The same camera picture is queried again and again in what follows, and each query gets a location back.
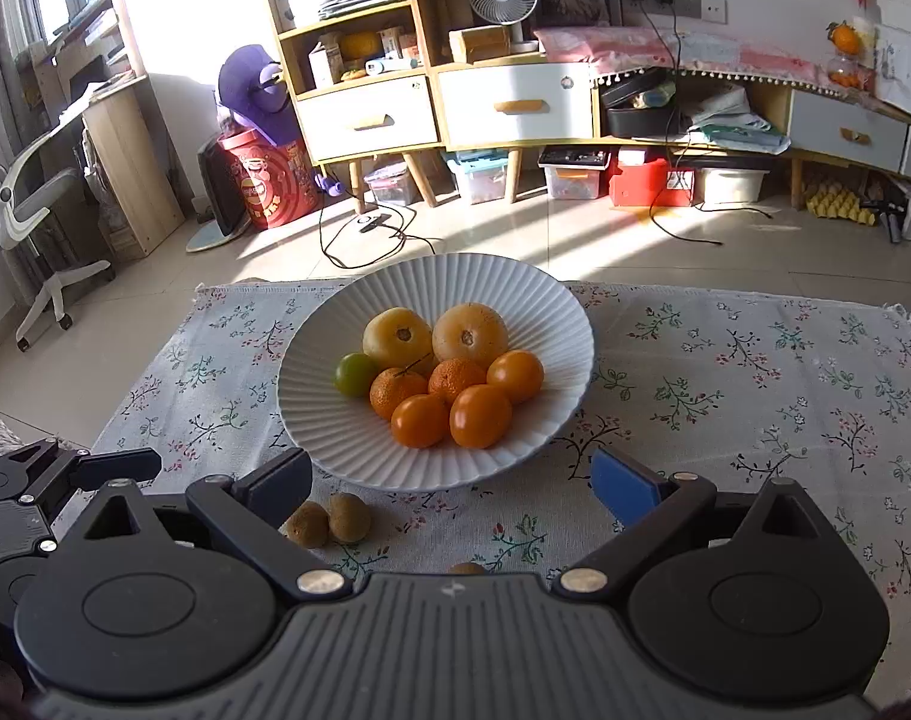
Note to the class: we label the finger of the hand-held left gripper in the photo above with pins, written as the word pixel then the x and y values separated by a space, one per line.
pixel 118 467

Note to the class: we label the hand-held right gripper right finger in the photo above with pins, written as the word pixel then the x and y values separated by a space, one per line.
pixel 624 487

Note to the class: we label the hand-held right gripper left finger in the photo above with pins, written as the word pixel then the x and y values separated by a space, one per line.
pixel 275 484

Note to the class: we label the white ribbed plate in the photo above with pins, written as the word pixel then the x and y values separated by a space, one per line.
pixel 350 450

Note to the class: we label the green lime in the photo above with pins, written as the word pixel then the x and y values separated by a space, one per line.
pixel 354 375

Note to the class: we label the mandarin with stem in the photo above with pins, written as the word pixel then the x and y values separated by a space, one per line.
pixel 391 391

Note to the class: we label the bumpy mandarin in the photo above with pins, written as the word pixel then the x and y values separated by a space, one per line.
pixel 455 379

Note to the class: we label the floral tablecloth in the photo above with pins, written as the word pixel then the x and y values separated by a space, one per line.
pixel 725 405

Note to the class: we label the yellow pear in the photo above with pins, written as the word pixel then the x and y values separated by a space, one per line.
pixel 395 337

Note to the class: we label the tan pear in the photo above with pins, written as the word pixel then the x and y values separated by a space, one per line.
pixel 470 334

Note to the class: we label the white office chair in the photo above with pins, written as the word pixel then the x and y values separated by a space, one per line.
pixel 28 217

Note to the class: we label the black standing panel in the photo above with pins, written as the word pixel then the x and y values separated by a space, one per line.
pixel 223 191

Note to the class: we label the wooden desk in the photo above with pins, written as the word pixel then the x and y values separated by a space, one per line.
pixel 129 165

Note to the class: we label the red printed round box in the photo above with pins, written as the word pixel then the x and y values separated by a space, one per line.
pixel 271 180

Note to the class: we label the small purple object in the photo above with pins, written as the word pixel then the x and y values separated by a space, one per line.
pixel 329 184

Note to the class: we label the red storage box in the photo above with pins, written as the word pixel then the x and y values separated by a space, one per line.
pixel 650 184

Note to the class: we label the clear box dark lid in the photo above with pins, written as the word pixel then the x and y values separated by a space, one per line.
pixel 575 176

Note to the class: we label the white plastic tub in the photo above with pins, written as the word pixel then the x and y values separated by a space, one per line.
pixel 732 186

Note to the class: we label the small clear storage box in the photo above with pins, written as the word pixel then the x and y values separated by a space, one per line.
pixel 391 184

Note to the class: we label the clear box blue lid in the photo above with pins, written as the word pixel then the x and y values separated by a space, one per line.
pixel 479 180

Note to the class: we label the yellow egg tray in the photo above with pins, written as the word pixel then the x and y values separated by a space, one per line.
pixel 841 204

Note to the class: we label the black case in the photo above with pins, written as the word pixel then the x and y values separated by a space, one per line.
pixel 642 120

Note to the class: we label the wooden shelf cabinet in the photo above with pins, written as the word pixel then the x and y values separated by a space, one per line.
pixel 365 120

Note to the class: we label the black handheld tool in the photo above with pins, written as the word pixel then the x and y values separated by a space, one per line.
pixel 884 214

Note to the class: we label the pile of papers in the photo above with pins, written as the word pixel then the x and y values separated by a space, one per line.
pixel 736 124

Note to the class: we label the purple plush toy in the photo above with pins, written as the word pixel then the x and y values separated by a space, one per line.
pixel 253 94

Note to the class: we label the curved wooden TV cabinet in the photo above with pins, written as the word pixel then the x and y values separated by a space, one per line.
pixel 515 105

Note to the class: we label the pink fringed cloth runner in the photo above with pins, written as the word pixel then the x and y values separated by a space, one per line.
pixel 650 52

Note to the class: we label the grey curtain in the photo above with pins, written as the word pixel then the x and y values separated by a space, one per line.
pixel 9 37

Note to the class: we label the small wooden box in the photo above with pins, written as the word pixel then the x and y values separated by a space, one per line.
pixel 479 45

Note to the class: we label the glass jar of oranges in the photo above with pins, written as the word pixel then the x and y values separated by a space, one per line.
pixel 851 73

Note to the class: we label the orange persimmon ornament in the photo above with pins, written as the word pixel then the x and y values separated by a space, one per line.
pixel 843 36

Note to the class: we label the white paper drawing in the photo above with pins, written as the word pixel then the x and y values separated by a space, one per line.
pixel 899 67

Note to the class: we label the wall socket strip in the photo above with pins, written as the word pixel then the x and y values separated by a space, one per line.
pixel 676 1

